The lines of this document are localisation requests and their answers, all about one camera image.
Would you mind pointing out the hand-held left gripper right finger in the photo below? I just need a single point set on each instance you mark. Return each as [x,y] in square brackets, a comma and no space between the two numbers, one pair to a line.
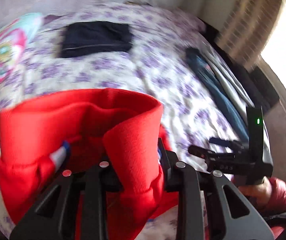
[169,165]

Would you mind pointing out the grey cloth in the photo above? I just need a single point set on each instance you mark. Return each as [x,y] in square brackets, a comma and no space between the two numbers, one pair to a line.
[229,82]

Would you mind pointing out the purple floral bed sheet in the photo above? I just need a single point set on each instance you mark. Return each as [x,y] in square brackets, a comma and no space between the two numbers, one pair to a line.
[158,62]

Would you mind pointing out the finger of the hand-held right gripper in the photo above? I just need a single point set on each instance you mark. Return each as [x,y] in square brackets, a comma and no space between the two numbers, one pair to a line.
[199,152]
[222,141]

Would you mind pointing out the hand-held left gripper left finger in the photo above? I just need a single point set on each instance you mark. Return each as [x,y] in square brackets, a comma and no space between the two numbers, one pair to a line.
[95,180]

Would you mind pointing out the dark blue pants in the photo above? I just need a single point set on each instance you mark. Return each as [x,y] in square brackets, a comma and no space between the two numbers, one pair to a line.
[217,92]

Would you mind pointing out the person's right hand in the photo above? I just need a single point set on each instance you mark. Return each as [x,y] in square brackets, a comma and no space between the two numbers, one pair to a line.
[256,192]

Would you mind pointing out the teal pink floral quilt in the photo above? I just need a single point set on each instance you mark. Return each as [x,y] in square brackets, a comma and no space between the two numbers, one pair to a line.
[5,50]

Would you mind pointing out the navy folded garment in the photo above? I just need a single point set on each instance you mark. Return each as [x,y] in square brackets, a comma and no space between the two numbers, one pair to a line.
[95,37]

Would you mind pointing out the red pants with striped trim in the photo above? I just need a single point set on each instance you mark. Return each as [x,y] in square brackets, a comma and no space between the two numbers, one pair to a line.
[58,120]

